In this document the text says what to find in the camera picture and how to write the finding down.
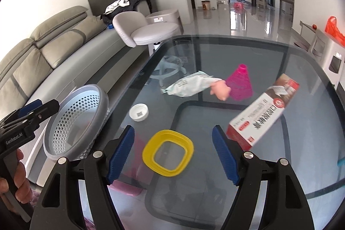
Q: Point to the white swivel stool chair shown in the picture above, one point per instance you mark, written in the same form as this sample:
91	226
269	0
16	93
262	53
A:
126	25

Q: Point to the pink pig toy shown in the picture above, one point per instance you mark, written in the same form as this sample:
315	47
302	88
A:
221	91

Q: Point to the person's left hand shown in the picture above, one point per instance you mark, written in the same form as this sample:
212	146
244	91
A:
23	181

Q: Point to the white round lid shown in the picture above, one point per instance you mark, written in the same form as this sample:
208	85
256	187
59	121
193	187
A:
138	112

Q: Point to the grey perforated wastebasket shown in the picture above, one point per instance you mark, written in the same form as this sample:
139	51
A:
101	103

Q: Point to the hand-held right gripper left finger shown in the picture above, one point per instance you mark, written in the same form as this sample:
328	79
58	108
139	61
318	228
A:
120	154

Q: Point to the white wet wipes packet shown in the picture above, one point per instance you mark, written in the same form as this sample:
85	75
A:
188	84

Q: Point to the pile of clothes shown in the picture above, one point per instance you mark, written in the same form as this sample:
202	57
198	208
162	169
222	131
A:
140	3

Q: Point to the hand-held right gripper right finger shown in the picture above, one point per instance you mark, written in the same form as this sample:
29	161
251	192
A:
225	154

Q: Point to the pink mesh plastic cone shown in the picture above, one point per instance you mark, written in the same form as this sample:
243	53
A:
238	84

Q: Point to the blue item on sofa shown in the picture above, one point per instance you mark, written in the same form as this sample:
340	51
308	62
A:
111	27

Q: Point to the brown waste bin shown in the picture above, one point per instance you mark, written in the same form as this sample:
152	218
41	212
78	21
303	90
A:
206	5

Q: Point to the red white cardboard box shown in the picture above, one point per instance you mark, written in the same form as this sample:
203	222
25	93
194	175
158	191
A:
258	116

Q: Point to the orange plastic bag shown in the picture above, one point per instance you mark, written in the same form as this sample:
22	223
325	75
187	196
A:
334	30

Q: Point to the purple rug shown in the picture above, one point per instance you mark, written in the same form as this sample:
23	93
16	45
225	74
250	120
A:
35	193

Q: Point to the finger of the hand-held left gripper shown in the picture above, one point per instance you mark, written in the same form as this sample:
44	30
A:
31	107
44	114

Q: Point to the white round ottoman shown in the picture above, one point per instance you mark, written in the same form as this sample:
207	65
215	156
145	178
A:
164	15

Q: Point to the white cloth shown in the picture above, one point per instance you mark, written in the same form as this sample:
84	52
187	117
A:
118	5

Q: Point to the beige grey sofa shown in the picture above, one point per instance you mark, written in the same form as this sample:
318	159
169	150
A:
54	49

